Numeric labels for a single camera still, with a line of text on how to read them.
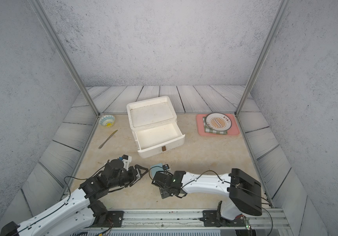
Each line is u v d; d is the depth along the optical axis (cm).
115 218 73
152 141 85
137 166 70
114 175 59
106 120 115
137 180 67
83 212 60
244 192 41
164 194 69
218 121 114
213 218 73
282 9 71
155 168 68
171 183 56
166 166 73
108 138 107
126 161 73
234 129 110
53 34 79
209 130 108
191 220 74
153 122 85
